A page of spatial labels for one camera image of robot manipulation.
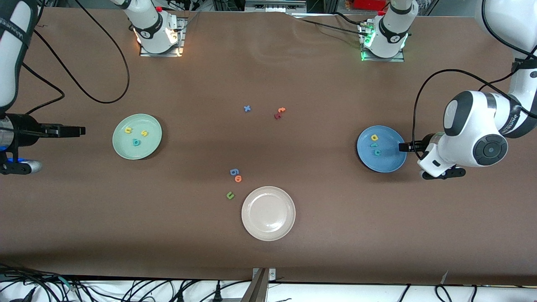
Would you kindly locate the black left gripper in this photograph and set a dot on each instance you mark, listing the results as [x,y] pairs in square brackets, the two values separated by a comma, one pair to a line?
[427,142]

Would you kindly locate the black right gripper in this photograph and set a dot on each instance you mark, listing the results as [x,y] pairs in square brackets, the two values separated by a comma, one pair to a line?
[25,130]

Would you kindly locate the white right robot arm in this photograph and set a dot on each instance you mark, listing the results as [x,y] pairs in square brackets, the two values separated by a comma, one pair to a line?
[153,29]

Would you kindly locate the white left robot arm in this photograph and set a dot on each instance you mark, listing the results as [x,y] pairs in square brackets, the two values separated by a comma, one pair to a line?
[461,138]

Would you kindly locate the blue plate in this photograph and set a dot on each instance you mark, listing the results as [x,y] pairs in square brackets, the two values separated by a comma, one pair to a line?
[388,161]

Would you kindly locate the green plate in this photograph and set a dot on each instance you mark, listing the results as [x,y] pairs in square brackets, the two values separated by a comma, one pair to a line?
[147,147]

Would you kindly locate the white tape scrap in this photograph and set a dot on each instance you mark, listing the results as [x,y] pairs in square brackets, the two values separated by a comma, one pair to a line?
[444,277]

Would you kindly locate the red box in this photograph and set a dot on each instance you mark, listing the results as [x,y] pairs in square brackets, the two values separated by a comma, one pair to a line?
[369,4]

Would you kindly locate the beige plate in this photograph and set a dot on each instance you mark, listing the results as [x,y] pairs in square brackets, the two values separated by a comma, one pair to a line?
[268,214]

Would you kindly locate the grey metal device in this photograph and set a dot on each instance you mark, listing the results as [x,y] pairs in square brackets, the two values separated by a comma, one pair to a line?
[275,5]

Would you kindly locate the aluminium bar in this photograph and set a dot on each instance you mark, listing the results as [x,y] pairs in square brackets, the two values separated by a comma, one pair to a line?
[256,289]

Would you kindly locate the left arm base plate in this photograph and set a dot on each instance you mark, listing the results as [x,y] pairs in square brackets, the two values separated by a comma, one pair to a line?
[398,60]

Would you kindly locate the small metal bracket plate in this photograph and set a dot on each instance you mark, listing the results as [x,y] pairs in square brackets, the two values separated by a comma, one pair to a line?
[272,274]

